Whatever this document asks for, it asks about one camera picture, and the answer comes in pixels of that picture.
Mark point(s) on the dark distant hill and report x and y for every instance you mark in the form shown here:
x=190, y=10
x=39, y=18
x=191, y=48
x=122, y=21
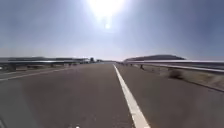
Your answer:
x=155, y=57

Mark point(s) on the white painted road line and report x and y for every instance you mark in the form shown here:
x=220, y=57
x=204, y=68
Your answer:
x=131, y=103

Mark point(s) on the grey asphalt road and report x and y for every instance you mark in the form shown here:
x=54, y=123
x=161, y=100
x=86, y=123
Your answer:
x=76, y=96

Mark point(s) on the dry bush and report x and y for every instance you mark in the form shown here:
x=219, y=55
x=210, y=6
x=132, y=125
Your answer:
x=175, y=73

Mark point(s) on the metal guardrail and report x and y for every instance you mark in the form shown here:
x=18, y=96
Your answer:
x=36, y=62
x=186, y=64

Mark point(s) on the dry dirt verge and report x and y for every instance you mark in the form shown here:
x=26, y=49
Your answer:
x=200, y=78
x=20, y=70

